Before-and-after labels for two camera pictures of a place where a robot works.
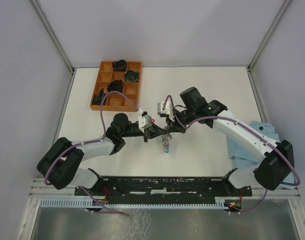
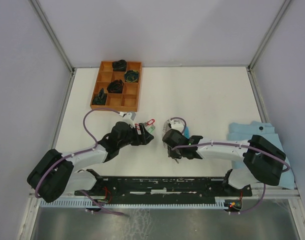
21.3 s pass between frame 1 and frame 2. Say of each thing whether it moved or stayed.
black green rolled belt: stayed
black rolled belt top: stayed
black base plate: stayed
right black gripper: moved
